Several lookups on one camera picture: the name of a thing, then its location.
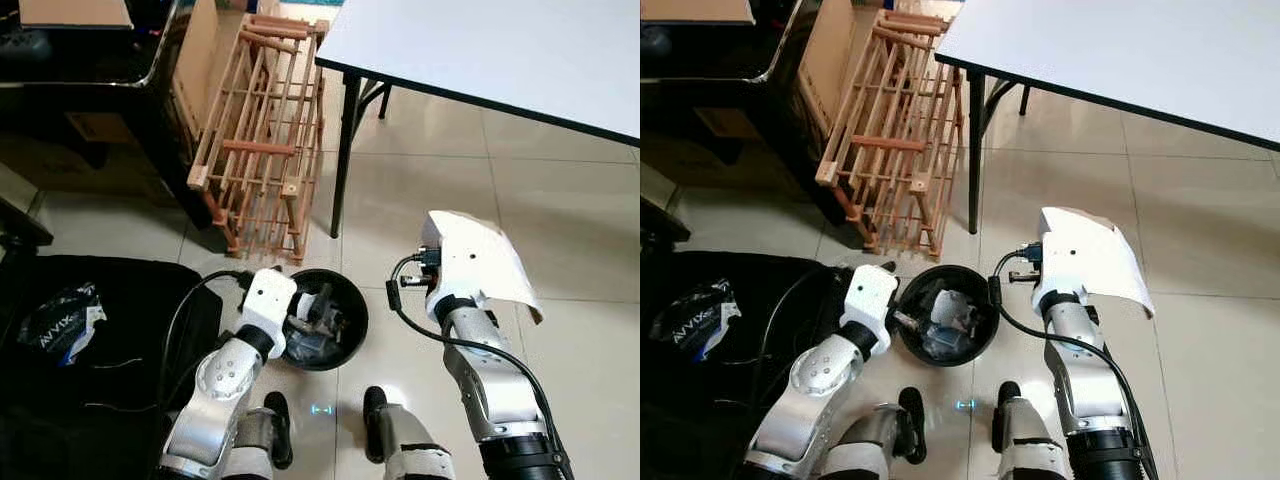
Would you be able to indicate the white paper sheet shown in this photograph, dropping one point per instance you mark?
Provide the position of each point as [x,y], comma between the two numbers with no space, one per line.
[1115,265]
[505,270]

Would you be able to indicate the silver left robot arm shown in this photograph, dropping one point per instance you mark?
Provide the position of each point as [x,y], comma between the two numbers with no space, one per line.
[225,385]
[815,380]

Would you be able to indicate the crumpled white paper trash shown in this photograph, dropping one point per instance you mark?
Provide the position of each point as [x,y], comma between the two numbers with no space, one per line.
[305,345]
[945,340]

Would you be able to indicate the round black rubbish bin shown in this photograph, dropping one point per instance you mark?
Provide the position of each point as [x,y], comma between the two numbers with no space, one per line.
[352,330]
[985,320]

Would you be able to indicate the left robot leg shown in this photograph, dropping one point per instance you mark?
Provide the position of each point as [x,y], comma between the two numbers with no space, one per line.
[255,440]
[880,440]

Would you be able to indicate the robot leg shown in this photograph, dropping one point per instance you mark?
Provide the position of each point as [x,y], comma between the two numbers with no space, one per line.
[1030,440]
[880,440]
[405,445]
[255,440]

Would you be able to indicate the wooden slatted rack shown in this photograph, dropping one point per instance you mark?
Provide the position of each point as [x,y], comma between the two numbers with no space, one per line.
[260,148]
[890,142]

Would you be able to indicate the right robot leg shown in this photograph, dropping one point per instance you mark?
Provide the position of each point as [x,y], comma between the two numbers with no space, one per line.
[405,445]
[1030,440]

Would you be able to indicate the blue and white plastic packet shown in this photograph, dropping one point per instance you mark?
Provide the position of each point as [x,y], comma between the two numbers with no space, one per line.
[60,325]
[692,320]

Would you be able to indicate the flat beige cardboard sheet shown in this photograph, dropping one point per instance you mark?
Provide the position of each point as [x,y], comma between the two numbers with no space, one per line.
[825,55]
[195,60]

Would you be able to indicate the black fabric bag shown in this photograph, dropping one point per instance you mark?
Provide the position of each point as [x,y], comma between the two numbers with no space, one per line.
[690,430]
[60,430]

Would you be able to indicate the black glossy cabinet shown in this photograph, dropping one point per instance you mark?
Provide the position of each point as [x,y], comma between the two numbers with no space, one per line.
[710,55]
[80,60]

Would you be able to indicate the small brown cardboard box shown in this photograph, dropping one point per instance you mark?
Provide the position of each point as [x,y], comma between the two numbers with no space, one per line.
[75,12]
[695,10]

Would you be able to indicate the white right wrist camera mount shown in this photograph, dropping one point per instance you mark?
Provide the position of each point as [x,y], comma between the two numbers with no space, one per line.
[455,275]
[1062,270]

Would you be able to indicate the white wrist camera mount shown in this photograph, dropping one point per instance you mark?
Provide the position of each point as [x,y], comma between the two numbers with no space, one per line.
[865,300]
[265,305]
[455,275]
[1062,270]

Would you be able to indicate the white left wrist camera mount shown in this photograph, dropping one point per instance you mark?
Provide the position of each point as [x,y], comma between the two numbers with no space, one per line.
[265,305]
[865,300]

